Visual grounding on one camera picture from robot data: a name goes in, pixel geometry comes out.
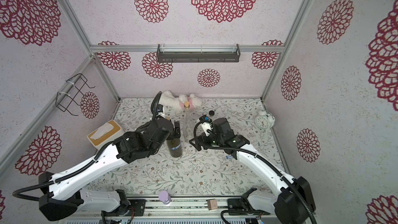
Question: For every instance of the dark green wine bottle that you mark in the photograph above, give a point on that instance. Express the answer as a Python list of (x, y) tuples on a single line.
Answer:
[(175, 147)]

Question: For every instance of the clear plastic bottle blue label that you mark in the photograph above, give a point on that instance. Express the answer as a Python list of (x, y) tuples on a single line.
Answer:
[(210, 117)]

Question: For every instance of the purple small cup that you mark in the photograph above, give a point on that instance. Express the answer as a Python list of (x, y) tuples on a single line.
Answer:
[(165, 197)]

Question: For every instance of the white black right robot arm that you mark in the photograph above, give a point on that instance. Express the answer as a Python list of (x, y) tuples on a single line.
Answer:
[(290, 200)]

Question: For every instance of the clear tall glass bottle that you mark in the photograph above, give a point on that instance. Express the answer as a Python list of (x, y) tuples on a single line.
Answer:
[(188, 125)]

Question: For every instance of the white alarm clock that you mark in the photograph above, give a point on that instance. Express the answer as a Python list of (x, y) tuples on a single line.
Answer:
[(264, 120)]

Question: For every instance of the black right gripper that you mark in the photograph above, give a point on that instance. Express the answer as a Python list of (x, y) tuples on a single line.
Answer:
[(201, 140)]

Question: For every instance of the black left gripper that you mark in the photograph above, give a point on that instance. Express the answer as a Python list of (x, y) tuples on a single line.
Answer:
[(177, 133)]

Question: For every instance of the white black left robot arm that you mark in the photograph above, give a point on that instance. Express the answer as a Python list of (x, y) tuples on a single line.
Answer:
[(67, 192)]

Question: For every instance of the small wooden block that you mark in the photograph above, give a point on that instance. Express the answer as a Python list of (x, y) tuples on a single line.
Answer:
[(212, 204)]

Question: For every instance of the black wire wall rack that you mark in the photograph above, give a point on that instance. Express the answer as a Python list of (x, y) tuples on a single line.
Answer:
[(64, 99)]

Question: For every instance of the white plush toy pink scarf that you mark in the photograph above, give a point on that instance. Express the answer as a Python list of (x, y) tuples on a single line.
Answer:
[(180, 103)]

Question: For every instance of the black wall shelf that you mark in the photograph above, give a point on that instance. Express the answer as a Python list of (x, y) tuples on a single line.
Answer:
[(199, 54)]

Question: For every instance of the white tissue sheet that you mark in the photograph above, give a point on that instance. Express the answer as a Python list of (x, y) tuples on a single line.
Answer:
[(101, 131)]

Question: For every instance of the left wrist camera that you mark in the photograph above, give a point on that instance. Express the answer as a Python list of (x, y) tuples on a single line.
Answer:
[(160, 111)]

